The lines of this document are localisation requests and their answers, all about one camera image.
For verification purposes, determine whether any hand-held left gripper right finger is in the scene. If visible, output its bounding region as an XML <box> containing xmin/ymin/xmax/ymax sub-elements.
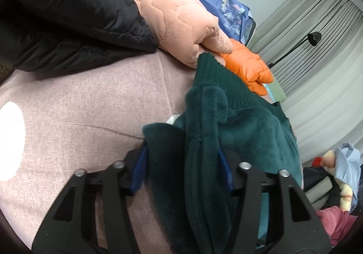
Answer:
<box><xmin>218</xmin><ymin>149</ymin><xmax>333</xmax><ymax>254</ymax></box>

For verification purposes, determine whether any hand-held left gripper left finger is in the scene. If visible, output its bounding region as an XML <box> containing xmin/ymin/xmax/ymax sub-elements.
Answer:
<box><xmin>31</xmin><ymin>143</ymin><xmax>150</xmax><ymax>254</ymax></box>

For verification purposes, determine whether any dark green printed sweater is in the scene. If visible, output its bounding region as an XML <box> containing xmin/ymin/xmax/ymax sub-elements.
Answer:
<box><xmin>142</xmin><ymin>52</ymin><xmax>303</xmax><ymax>254</ymax></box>

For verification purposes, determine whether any mauve white-spotted blanket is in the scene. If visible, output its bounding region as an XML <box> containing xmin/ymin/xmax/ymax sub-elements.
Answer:
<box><xmin>0</xmin><ymin>50</ymin><xmax>200</xmax><ymax>254</ymax></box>

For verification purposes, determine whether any dark clothing on chair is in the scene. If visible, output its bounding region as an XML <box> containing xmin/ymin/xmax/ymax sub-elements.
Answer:
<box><xmin>302</xmin><ymin>166</ymin><xmax>336</xmax><ymax>187</ymax></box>

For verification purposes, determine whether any green pillow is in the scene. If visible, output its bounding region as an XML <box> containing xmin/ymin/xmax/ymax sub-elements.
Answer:
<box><xmin>265</xmin><ymin>82</ymin><xmax>287</xmax><ymax>103</ymax></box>

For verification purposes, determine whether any grey chair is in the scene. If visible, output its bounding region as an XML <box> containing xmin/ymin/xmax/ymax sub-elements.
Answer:
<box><xmin>303</xmin><ymin>175</ymin><xmax>341</xmax><ymax>210</ymax></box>

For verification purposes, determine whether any plush toy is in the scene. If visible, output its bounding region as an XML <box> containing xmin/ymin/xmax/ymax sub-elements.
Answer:
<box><xmin>320</xmin><ymin>150</ymin><xmax>356</xmax><ymax>207</ymax></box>

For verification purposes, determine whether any orange puffer jacket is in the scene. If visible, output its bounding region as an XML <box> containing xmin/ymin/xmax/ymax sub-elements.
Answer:
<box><xmin>220</xmin><ymin>39</ymin><xmax>274</xmax><ymax>96</ymax></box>

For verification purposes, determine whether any grey pleated curtain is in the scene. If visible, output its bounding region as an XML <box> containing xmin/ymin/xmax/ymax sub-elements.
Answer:
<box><xmin>252</xmin><ymin>0</ymin><xmax>363</xmax><ymax>162</ymax></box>

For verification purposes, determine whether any peach quilted jacket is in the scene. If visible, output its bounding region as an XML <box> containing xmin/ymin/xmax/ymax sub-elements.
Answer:
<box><xmin>117</xmin><ymin>0</ymin><xmax>235</xmax><ymax>69</ymax></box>

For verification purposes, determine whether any black floor lamp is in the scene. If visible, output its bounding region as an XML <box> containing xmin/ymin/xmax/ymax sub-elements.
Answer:
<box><xmin>267</xmin><ymin>31</ymin><xmax>322</xmax><ymax>69</ymax></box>

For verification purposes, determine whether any black puffer jacket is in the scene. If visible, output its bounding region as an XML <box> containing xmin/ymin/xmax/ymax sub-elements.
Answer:
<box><xmin>0</xmin><ymin>0</ymin><xmax>158</xmax><ymax>74</ymax></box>

